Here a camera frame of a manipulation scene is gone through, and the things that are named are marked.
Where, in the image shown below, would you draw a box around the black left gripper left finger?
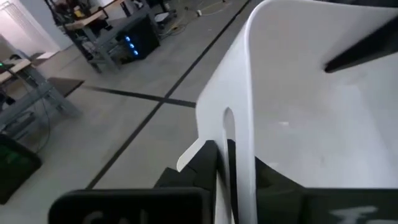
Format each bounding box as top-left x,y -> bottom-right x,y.
48,139 -> 218,224

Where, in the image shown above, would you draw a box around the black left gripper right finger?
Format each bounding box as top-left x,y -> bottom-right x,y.
227,139 -> 398,224

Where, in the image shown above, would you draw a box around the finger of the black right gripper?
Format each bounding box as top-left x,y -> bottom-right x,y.
324,15 -> 398,74

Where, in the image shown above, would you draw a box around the white plastic basket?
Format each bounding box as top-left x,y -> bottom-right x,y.
176,0 -> 398,224

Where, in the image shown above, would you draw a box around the black computer tower blue lights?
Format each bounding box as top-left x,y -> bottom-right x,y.
115,14 -> 161,65

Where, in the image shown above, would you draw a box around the workbench with wooden top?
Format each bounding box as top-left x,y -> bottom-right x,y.
43,0 -> 162,74

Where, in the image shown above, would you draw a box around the grey metal frame table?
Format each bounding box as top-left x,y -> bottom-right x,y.
0,51 -> 85,141

